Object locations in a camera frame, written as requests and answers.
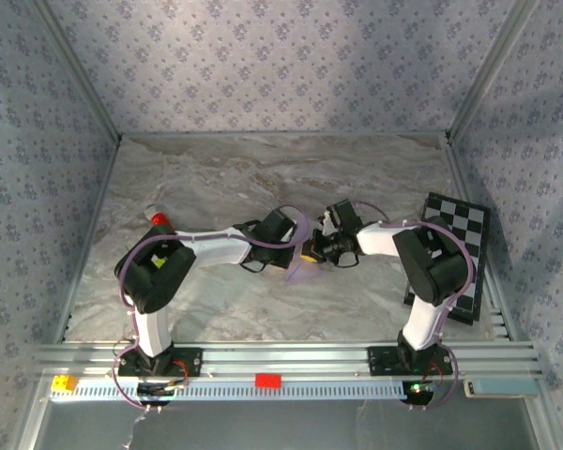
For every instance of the black grey checkerboard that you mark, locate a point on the black grey checkerboard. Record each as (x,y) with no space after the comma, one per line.
(469,220)

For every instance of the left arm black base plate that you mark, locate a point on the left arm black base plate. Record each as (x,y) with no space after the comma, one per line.
(193,361)

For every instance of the yellow block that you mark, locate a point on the yellow block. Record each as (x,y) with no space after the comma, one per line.
(62,384)

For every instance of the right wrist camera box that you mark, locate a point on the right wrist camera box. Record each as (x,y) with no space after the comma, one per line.
(327,227)

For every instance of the grey blue flat box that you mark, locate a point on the grey blue flat box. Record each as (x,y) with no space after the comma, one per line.
(506,388)

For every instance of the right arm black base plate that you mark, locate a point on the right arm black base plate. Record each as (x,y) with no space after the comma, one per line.
(382,361)

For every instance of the aluminium mounting rail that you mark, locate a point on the aluminium mounting rail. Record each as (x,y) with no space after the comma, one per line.
(286,358)

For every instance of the aluminium side rail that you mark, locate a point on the aluminium side rail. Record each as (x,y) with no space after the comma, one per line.
(90,234)
(456,164)

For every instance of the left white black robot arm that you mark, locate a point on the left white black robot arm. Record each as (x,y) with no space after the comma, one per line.
(216,250)

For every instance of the black electronics board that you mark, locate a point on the black electronics board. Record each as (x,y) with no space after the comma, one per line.
(420,394)
(152,391)

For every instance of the lilac square paper sheet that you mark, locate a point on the lilac square paper sheet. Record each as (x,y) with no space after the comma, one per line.
(300,274)

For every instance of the red block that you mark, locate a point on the red block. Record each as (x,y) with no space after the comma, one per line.
(268,381)

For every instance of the grey metal panel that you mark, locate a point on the grey metal panel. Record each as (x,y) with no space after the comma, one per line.
(286,426)

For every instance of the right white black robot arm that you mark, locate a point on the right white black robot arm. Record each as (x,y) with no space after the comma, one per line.
(431,267)

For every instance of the aluminium frame post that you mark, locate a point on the aluminium frame post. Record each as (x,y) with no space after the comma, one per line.
(77,70)
(490,70)

